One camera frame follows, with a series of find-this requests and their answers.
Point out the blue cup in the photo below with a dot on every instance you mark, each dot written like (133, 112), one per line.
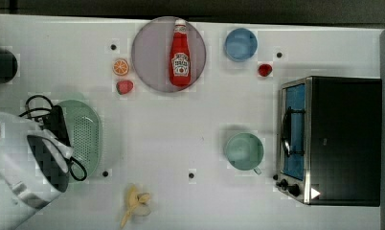
(240, 45)

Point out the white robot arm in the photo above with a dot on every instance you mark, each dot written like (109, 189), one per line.
(34, 169)

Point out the black cylinder cup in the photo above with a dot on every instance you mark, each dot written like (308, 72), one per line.
(8, 66)

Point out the strawberry toy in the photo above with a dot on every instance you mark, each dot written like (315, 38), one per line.
(124, 86)

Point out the small red toy fruit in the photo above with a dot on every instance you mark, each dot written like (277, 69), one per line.
(265, 70)

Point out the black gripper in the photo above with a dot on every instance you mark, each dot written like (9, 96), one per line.
(54, 121)

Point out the black toaster oven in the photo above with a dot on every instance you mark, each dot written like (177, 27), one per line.
(330, 141)

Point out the green mug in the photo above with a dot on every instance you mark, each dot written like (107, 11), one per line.
(245, 151)

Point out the grey round plate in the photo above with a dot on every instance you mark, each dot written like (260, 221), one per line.
(150, 54)

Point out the orange slice toy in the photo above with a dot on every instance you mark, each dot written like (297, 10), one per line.
(120, 67)

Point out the red ketchup bottle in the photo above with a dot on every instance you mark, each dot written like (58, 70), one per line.
(180, 59)

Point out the peeled banana toy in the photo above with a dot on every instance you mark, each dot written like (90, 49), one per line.
(136, 204)

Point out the green oval strainer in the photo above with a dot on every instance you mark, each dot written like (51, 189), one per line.
(84, 131)

